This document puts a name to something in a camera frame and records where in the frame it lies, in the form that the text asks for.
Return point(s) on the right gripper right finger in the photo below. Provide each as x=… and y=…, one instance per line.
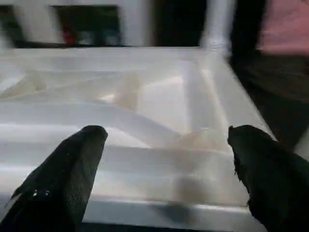
x=275, y=183

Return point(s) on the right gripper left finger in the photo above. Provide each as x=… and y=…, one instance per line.
x=58, y=188

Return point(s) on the pink pillow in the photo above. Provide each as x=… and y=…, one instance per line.
x=287, y=26

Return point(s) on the white plastic table top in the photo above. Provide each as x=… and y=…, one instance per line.
x=145, y=121

